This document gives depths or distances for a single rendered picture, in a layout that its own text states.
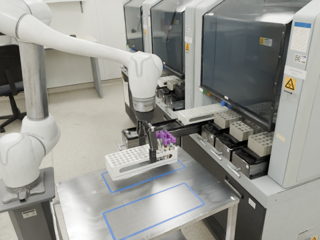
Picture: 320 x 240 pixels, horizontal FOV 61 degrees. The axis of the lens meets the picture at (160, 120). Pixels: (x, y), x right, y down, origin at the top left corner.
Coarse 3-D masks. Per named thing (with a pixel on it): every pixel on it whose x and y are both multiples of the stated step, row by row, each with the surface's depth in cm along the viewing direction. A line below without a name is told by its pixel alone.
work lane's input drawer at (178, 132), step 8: (168, 120) 164; (176, 120) 163; (208, 120) 162; (128, 128) 156; (160, 128) 158; (168, 128) 158; (176, 128) 155; (184, 128) 156; (192, 128) 158; (200, 128) 160; (128, 136) 148; (136, 136) 147; (176, 136) 156; (120, 144) 153; (128, 144) 146; (136, 144) 148
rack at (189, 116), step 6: (198, 108) 167; (204, 108) 167; (210, 108) 167; (216, 108) 165; (222, 108) 165; (180, 114) 160; (186, 114) 159; (192, 114) 159; (198, 114) 158; (204, 114) 160; (210, 114) 166; (186, 120) 156; (192, 120) 164; (198, 120) 160
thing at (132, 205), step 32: (192, 160) 124; (64, 192) 107; (96, 192) 107; (128, 192) 106; (160, 192) 105; (192, 192) 104; (224, 192) 104; (96, 224) 92; (128, 224) 91; (160, 224) 91
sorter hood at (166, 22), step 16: (160, 0) 220; (176, 0) 197; (192, 0) 177; (160, 16) 203; (176, 16) 178; (160, 32) 209; (176, 32) 183; (160, 48) 216; (176, 48) 188; (176, 64) 193
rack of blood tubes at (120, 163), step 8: (120, 152) 115; (128, 152) 114; (136, 152) 114; (144, 152) 114; (160, 152) 115; (168, 152) 114; (176, 152) 116; (112, 160) 110; (120, 160) 109; (128, 160) 109; (136, 160) 109; (144, 160) 110; (160, 160) 115; (168, 160) 116; (176, 160) 118; (112, 168) 105; (120, 168) 106; (128, 168) 114; (136, 168) 114; (144, 168) 112; (152, 168) 114; (112, 176) 106; (120, 176) 108
